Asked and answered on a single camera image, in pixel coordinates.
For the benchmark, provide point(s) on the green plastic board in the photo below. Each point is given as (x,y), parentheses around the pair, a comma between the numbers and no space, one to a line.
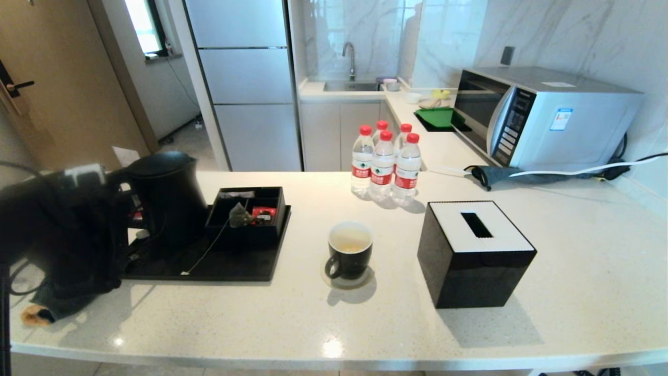
(438,116)

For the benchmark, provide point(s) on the white refrigerator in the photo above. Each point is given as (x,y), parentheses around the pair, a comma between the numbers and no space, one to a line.
(245,78)

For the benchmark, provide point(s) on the round beige coaster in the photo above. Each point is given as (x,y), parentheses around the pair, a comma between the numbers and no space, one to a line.
(360,284)

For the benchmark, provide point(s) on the grey and orange towel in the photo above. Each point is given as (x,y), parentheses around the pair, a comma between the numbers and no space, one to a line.
(57,308)

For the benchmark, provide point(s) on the small yellow item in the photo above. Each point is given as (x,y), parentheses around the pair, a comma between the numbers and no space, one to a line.
(441,94)

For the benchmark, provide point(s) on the white sink base cabinet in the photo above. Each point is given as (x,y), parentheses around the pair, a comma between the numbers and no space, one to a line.
(339,136)

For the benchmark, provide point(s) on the silver microwave oven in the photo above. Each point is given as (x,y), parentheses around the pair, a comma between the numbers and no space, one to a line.
(574,125)

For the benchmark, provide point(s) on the chrome sink faucet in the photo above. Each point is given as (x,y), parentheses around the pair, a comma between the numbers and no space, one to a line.
(352,57)

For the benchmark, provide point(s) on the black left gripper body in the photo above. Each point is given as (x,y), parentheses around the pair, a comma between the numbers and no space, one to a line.
(94,235)

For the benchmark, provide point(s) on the black electric kettle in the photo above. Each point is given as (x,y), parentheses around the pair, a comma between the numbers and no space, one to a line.
(167,203)

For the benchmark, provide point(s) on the grey wall socket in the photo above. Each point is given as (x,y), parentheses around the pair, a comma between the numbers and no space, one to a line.
(507,56)

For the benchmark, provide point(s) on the small red packet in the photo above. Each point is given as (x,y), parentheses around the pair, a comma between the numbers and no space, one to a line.
(263,214)

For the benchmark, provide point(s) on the steel kitchen sink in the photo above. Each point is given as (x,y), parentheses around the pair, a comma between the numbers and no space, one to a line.
(352,86)

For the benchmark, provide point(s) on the window with dark frame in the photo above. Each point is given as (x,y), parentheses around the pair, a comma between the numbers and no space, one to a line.
(143,26)

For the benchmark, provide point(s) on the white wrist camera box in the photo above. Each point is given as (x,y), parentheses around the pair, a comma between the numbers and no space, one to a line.
(86,175)

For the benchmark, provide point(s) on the black compartment organizer box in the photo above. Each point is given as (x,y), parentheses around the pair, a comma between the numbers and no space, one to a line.
(266,235)

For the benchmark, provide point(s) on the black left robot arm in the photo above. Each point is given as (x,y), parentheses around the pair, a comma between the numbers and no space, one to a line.
(31,224)

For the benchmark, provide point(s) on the black serving tray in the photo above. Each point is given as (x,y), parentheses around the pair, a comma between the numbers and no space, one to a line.
(235,263)

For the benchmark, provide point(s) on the black mug white inside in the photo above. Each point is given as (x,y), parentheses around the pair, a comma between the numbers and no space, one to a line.
(349,258)

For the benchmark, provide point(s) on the acrylic wifi sign stand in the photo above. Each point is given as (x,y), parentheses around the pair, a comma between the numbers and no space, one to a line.
(126,155)

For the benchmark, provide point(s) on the small purple bowl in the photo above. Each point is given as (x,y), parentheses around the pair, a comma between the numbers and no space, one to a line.
(387,80)

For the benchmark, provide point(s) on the brown wooden door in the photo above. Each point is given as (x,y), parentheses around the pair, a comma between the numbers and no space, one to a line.
(68,78)

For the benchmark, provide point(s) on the water bottle red label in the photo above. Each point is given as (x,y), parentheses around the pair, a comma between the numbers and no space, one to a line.
(361,172)
(381,126)
(406,177)
(381,175)
(405,128)

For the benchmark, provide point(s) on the white plate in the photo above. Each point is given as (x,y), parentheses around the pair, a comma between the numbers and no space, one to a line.
(430,103)

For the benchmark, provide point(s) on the black white tissue box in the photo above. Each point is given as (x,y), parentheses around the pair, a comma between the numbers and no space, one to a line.
(469,271)

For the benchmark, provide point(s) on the small white bowl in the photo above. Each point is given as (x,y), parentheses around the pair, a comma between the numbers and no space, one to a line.
(413,97)

